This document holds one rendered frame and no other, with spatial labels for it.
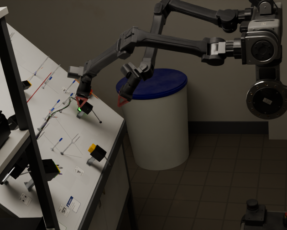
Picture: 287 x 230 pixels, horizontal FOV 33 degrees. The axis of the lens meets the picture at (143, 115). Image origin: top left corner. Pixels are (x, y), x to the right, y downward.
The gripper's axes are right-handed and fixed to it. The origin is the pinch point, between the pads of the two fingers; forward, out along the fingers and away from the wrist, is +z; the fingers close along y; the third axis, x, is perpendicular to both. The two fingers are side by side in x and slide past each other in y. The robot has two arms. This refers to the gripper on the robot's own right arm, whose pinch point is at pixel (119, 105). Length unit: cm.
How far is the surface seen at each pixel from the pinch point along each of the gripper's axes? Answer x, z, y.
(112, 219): 26, 54, 21
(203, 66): 73, 16, -165
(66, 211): -7, 21, 68
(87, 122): -9.8, 19.1, -1.2
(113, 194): 22, 47, 10
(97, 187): 4.8, 22.6, 42.3
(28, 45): -57, 9, -33
